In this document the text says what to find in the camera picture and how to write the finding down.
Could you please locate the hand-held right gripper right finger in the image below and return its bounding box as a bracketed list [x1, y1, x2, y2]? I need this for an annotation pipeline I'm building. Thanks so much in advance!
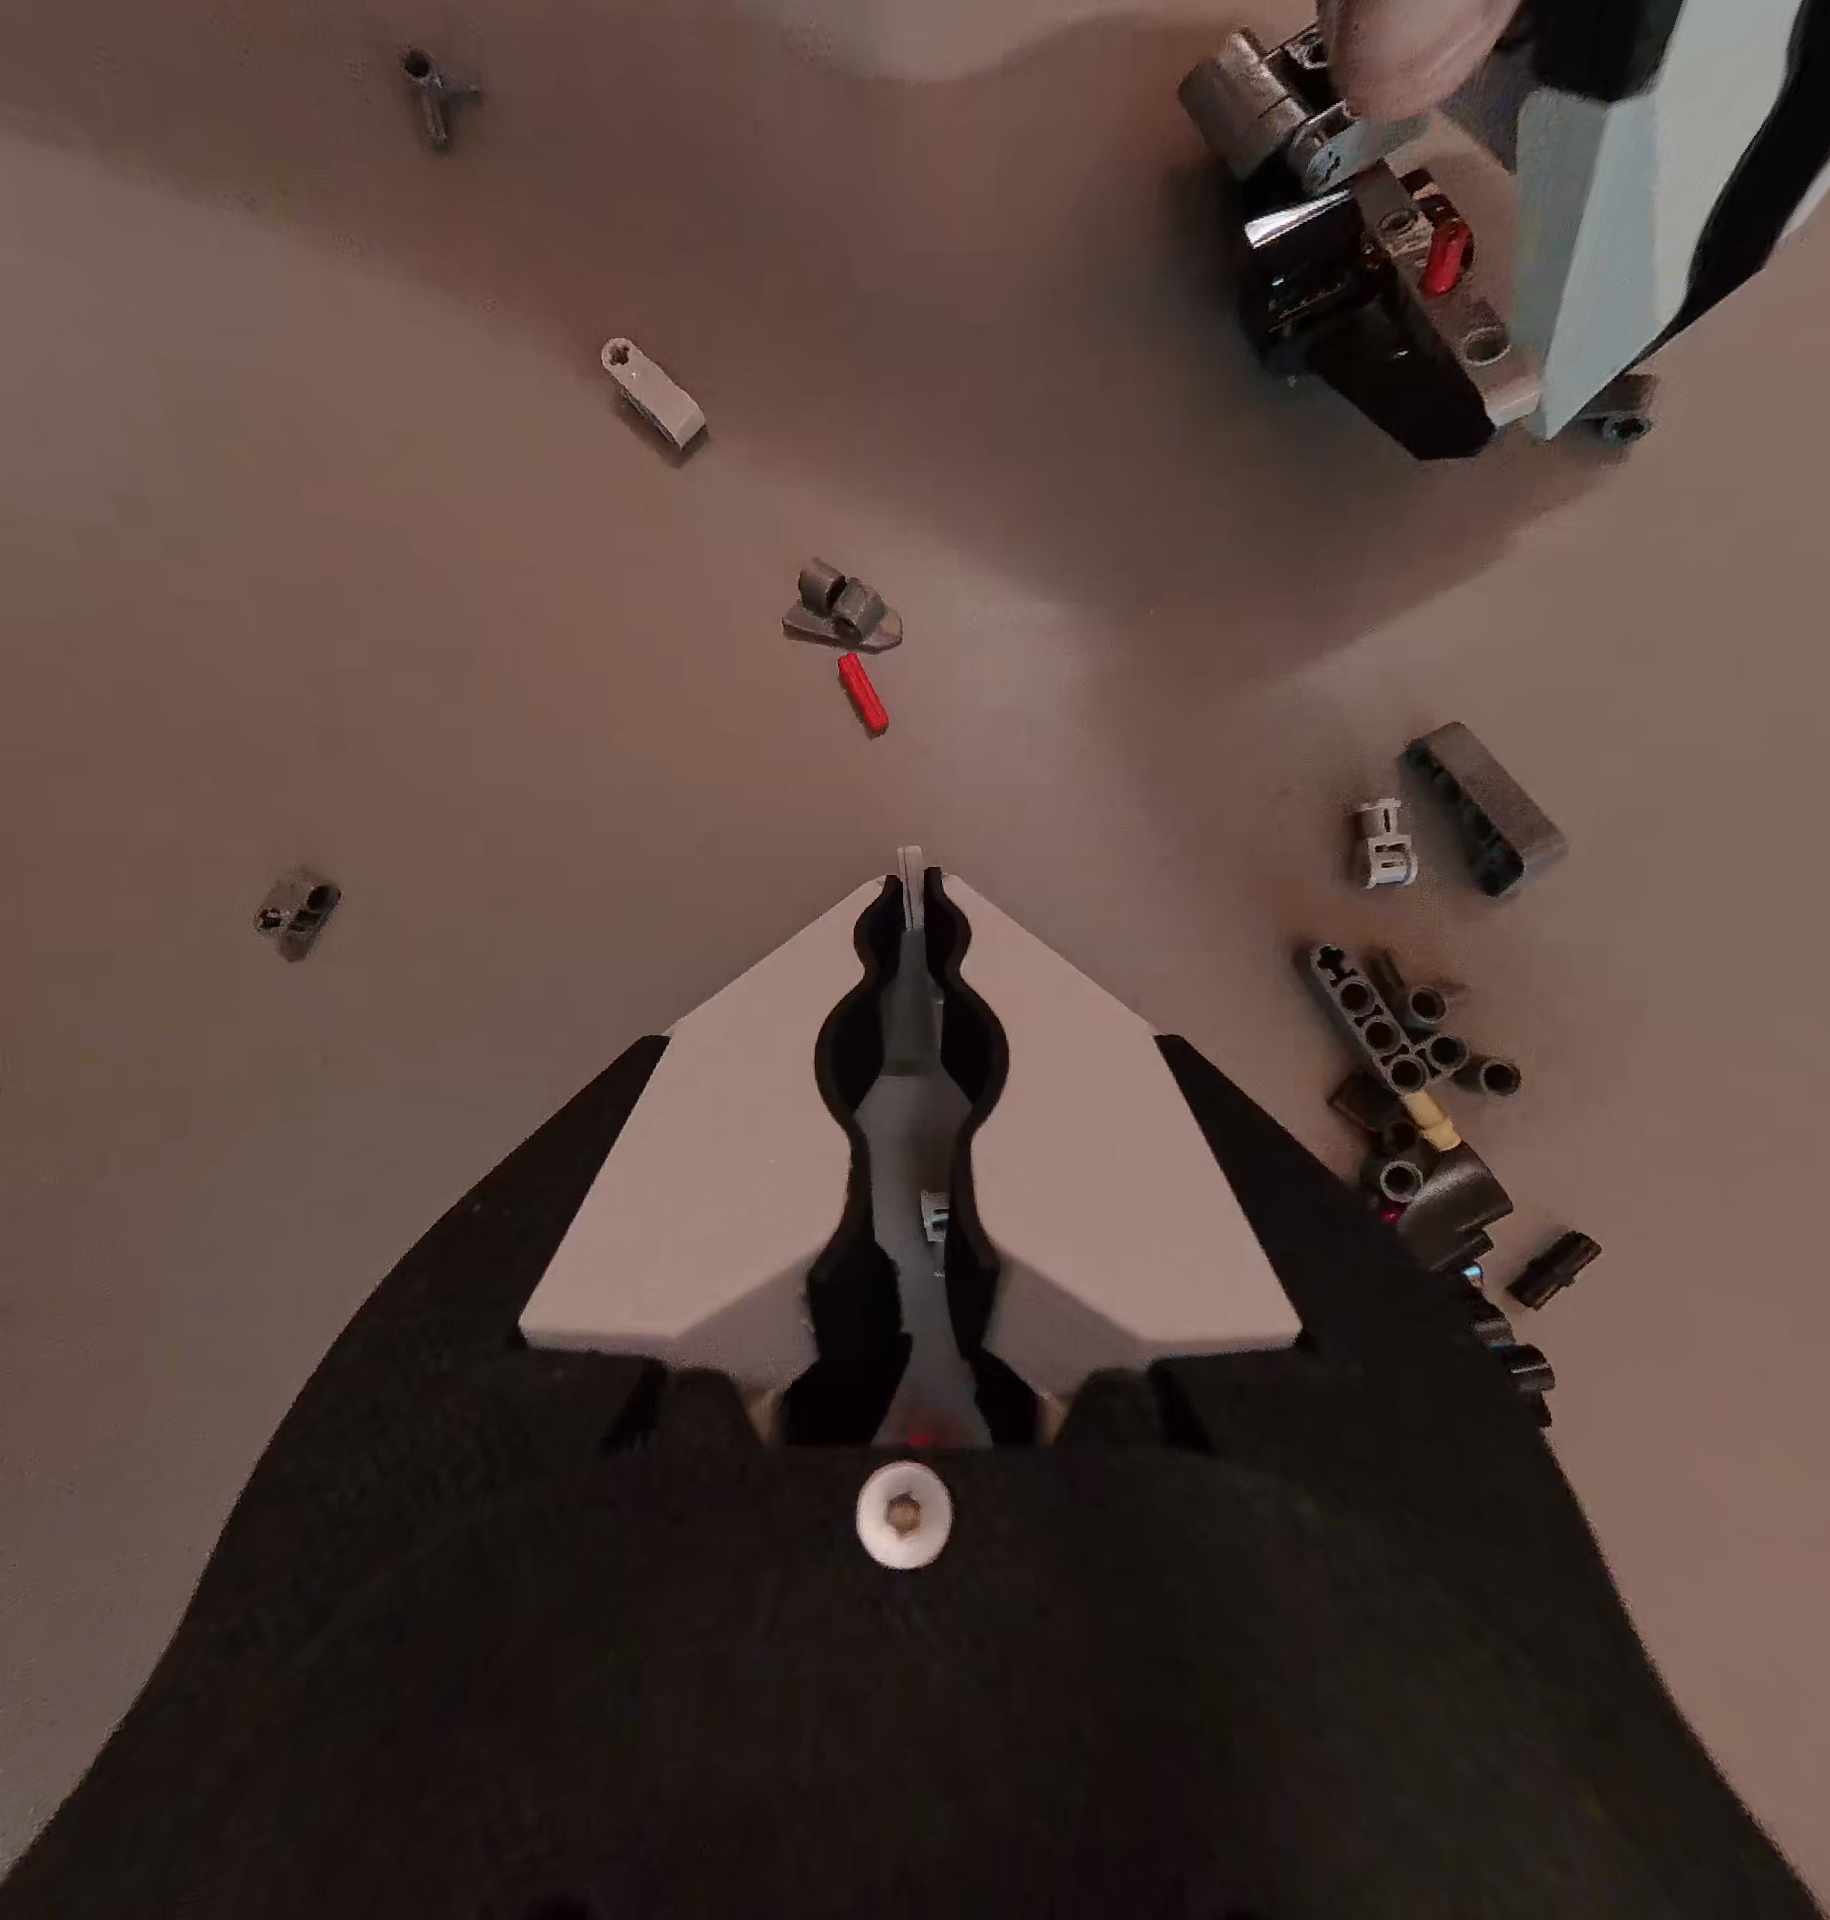
[920, 869, 1301, 1449]

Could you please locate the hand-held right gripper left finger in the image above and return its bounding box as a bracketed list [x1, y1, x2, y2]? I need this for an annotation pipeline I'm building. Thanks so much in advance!
[519, 873, 919, 1449]

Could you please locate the black grey lego wing assembly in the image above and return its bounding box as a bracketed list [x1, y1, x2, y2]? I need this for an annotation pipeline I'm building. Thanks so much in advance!
[1175, 32, 1548, 459]

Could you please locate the grey axle connector lego assembly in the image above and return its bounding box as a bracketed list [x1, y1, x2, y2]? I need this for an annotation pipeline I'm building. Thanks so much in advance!
[886, 842, 950, 1082]

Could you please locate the pile of small lego pieces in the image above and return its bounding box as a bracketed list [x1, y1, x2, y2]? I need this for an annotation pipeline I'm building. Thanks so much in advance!
[1294, 943, 1603, 1426]

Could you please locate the dark grey lego wedge piece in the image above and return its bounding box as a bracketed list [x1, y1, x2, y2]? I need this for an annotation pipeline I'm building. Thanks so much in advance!
[780, 560, 905, 649]

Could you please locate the dark grey lego pin connector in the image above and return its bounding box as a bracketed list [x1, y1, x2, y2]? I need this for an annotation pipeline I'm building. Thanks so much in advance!
[254, 869, 342, 958]

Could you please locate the light grey lego beam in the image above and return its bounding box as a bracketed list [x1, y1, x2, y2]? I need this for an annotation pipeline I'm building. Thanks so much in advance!
[600, 337, 711, 453]

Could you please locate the person's left hand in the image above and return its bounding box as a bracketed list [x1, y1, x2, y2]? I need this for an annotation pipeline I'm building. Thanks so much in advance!
[1325, 0, 1526, 122]

